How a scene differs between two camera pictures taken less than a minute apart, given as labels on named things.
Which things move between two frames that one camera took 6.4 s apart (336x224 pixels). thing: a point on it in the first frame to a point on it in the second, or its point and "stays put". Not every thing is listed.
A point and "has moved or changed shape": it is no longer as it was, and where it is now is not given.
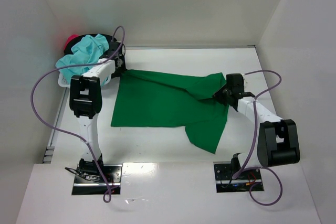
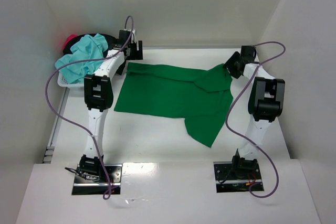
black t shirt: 110,40 stays put
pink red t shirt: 71,37 stays put
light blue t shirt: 86,50 stays put
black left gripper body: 119,67 to 137,51
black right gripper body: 222,95 to 233,64
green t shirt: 147,99 has moved or changed shape
